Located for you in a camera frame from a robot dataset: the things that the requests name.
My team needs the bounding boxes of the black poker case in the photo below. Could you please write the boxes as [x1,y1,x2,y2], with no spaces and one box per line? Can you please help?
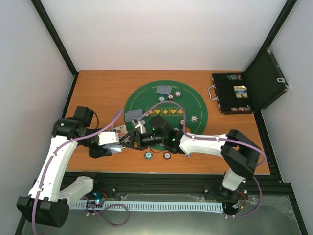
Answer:
[208,46,290,115]

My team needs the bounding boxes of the round green poker mat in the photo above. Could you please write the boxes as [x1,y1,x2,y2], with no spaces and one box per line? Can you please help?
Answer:
[124,80,208,134]

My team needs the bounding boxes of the black aluminium frame rail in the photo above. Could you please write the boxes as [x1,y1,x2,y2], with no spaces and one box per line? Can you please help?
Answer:
[61,171,294,204]

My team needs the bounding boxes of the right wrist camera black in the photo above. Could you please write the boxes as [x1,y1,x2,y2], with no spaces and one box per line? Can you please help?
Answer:
[132,115,172,137]

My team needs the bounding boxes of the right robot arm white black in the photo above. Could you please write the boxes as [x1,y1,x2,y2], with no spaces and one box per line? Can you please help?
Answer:
[120,128,263,191]

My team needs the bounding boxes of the teal poker chip stack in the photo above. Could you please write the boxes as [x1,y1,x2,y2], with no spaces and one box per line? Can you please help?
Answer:
[144,151,153,160]

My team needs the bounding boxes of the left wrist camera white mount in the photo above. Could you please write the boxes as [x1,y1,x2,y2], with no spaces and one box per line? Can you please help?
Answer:
[98,131,119,146]

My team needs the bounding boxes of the card deck in case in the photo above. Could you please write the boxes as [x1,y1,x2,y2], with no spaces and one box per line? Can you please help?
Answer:
[234,85,248,98]

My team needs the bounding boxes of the green controller board with LEDs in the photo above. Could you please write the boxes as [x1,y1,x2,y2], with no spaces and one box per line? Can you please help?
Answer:
[92,189,108,205]

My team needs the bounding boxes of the red poker chip stack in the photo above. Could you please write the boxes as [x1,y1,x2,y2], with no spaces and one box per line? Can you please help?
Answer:
[163,152,171,160]

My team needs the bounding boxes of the teal chips in case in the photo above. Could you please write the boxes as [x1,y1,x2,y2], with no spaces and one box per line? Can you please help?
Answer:
[227,74,242,81]

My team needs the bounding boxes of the light blue cable duct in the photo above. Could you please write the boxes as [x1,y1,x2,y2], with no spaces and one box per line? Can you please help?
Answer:
[73,198,224,212]

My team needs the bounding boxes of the face-down cards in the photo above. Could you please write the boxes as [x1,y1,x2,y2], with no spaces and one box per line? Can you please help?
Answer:
[156,85,172,95]
[124,109,143,123]

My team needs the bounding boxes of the red chips in case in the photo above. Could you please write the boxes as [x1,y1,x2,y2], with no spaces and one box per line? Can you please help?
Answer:
[231,107,251,112]

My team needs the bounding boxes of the grey card box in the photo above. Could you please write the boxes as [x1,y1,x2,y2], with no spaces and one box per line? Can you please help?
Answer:
[103,144,122,154]

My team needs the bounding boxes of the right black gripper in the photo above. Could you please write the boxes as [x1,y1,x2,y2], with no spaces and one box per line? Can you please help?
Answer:
[120,131,165,151]

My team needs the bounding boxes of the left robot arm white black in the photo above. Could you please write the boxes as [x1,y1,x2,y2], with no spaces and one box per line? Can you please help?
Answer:
[16,106,119,228]

